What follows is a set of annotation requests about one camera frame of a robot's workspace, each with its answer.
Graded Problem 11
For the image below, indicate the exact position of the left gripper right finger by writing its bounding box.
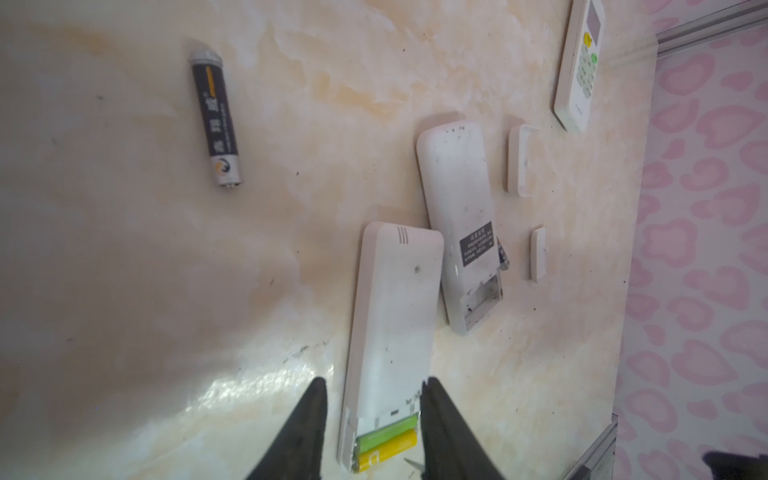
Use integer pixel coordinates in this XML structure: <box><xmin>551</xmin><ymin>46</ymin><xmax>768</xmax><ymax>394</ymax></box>
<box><xmin>420</xmin><ymin>377</ymin><xmax>503</xmax><ymax>480</ymax></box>

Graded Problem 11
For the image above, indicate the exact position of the red white remote control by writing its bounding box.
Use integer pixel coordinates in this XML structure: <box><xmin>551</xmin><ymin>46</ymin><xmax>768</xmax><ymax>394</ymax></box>
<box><xmin>416</xmin><ymin>120</ymin><xmax>503</xmax><ymax>336</ymax></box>

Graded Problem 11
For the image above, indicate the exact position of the green battery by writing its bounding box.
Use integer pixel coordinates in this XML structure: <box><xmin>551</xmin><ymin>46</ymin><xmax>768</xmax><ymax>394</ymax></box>
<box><xmin>356</xmin><ymin>413</ymin><xmax>419</xmax><ymax>453</ymax></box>

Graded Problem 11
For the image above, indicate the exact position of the aluminium right corner post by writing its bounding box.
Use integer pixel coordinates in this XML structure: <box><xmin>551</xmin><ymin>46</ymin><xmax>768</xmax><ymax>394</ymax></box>
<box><xmin>656</xmin><ymin>0</ymin><xmax>767</xmax><ymax>59</ymax></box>

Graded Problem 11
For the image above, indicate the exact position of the black battery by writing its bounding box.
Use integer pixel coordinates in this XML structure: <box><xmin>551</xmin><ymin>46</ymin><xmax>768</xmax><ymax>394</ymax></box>
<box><xmin>497</xmin><ymin>239</ymin><xmax>510</xmax><ymax>271</ymax></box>
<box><xmin>188</xmin><ymin>48</ymin><xmax>242</xmax><ymax>188</ymax></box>

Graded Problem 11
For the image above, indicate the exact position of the orange black screwdriver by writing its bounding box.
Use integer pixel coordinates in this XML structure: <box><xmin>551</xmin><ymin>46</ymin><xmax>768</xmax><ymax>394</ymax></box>
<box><xmin>405</xmin><ymin>458</ymin><xmax>426</xmax><ymax>474</ymax></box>

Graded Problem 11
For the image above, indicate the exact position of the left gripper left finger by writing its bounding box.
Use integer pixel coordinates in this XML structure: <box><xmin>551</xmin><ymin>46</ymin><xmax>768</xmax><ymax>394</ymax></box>
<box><xmin>247</xmin><ymin>377</ymin><xmax>328</xmax><ymax>480</ymax></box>

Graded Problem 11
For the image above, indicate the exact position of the white battery cover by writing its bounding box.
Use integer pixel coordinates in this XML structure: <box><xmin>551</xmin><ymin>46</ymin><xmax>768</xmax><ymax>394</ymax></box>
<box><xmin>529</xmin><ymin>225</ymin><xmax>547</xmax><ymax>283</ymax></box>
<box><xmin>505</xmin><ymin>123</ymin><xmax>538</xmax><ymax>198</ymax></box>

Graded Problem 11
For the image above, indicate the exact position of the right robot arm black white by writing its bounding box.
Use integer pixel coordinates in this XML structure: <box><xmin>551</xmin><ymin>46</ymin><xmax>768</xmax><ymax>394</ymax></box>
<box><xmin>702</xmin><ymin>451</ymin><xmax>768</xmax><ymax>480</ymax></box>

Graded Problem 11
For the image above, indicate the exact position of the yellow battery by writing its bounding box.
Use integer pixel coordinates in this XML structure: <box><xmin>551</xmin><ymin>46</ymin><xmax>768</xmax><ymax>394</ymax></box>
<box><xmin>353</xmin><ymin>429</ymin><xmax>418</xmax><ymax>473</ymax></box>

